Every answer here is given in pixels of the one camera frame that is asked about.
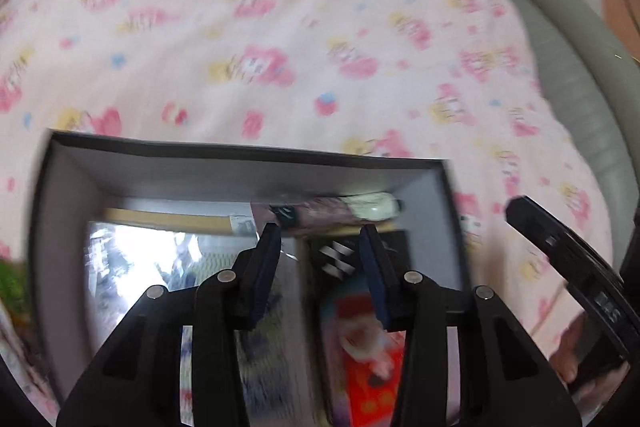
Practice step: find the orange round object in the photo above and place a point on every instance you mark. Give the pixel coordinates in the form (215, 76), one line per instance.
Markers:
(622, 7)

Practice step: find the black card with white stripes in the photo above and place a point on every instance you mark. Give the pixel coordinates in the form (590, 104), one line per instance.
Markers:
(335, 257)

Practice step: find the tan cardboard strip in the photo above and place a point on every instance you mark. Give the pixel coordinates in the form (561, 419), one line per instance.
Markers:
(165, 219)

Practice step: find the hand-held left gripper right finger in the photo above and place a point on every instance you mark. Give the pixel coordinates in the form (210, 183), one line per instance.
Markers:
(375, 279)

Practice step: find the person's right hand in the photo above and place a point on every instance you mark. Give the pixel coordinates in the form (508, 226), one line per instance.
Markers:
(570, 349)

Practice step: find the black storage box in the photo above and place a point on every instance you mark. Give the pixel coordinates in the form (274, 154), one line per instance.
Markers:
(65, 217)

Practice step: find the pink printed blanket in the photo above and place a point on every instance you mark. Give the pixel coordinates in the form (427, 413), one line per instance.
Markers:
(200, 32)

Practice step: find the green carton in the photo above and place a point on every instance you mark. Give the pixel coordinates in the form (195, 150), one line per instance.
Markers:
(10, 287)

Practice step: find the red envelope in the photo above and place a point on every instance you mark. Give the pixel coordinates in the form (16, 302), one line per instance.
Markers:
(370, 404)

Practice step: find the purple and white packet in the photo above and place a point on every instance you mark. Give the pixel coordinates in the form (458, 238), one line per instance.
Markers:
(325, 209)

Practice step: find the red and white paper packet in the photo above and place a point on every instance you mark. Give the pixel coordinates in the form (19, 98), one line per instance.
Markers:
(365, 332)

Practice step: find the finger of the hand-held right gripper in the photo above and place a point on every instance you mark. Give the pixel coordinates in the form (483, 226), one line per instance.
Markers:
(542, 232)

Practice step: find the plastic-wrapped dotted picture pack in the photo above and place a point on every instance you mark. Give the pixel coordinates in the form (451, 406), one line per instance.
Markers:
(130, 257)

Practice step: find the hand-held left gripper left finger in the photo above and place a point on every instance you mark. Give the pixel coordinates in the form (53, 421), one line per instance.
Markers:
(262, 279)

